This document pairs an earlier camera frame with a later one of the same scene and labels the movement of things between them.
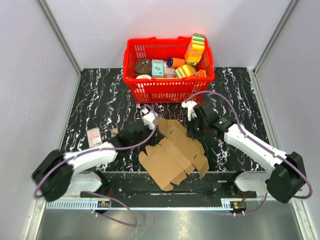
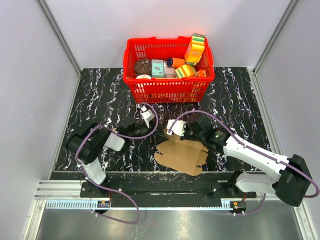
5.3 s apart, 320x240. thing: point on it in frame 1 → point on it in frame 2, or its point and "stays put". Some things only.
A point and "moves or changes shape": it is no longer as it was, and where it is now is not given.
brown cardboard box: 168,161 moves or changes shape
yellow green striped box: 185,71 stays put
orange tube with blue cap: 175,62 stays put
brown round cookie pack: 143,66 stays put
